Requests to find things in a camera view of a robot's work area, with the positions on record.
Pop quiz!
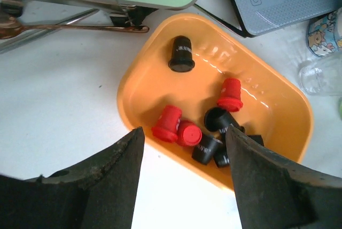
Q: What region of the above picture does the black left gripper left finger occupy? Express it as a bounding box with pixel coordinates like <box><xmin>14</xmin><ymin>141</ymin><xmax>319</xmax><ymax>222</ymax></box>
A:
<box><xmin>1</xmin><ymin>127</ymin><xmax>145</xmax><ymax>228</ymax></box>

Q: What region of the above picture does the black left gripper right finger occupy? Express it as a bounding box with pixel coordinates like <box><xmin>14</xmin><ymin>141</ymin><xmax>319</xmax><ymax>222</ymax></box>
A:
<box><xmin>226</xmin><ymin>126</ymin><xmax>341</xmax><ymax>228</ymax></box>

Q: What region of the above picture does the black coffee capsule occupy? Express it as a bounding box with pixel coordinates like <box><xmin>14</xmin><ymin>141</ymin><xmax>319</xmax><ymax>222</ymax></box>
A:
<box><xmin>213</xmin><ymin>135</ymin><xmax>264</xmax><ymax>168</ymax></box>
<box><xmin>168</xmin><ymin>36</ymin><xmax>195</xmax><ymax>73</ymax></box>
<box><xmin>204</xmin><ymin>107</ymin><xmax>245</xmax><ymax>135</ymax></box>
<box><xmin>191</xmin><ymin>135</ymin><xmax>223</xmax><ymax>165</ymax></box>

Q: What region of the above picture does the orange plastic storage basket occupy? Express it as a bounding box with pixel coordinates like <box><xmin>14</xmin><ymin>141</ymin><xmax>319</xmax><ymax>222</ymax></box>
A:
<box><xmin>117</xmin><ymin>13</ymin><xmax>314</xmax><ymax>189</ymax></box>

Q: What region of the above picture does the red coffee capsule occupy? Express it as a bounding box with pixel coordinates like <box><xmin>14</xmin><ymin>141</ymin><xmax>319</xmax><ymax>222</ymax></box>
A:
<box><xmin>176</xmin><ymin>120</ymin><xmax>203</xmax><ymax>147</ymax></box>
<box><xmin>216</xmin><ymin>78</ymin><xmax>243</xmax><ymax>112</ymax></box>
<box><xmin>151</xmin><ymin>105</ymin><xmax>182</xmax><ymax>143</ymax></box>

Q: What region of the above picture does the small cup black lid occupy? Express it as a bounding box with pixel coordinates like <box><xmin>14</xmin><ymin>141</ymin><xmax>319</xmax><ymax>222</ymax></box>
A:
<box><xmin>306</xmin><ymin>8</ymin><xmax>341</xmax><ymax>58</ymax></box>

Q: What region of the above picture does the metal spoon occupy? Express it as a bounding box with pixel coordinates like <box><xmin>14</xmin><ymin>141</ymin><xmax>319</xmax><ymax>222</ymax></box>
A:
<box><xmin>1</xmin><ymin>22</ymin><xmax>150</xmax><ymax>40</ymax></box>

